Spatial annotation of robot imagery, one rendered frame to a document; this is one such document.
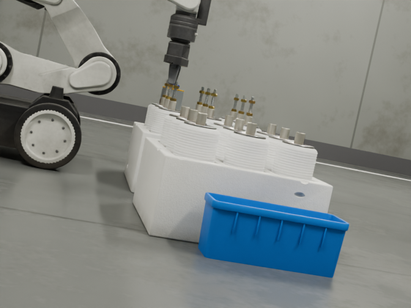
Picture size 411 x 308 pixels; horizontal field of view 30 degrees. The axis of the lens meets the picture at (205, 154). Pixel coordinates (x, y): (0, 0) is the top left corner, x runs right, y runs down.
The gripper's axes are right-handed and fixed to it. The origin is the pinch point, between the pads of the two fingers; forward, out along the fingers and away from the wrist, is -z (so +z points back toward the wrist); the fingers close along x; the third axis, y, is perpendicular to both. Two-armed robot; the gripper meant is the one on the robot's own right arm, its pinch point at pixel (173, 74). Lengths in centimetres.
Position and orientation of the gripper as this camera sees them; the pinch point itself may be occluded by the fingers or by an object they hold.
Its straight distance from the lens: 236.5
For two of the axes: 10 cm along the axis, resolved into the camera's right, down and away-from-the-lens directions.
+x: -2.3, 0.4, -9.7
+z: 2.0, -9.8, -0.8
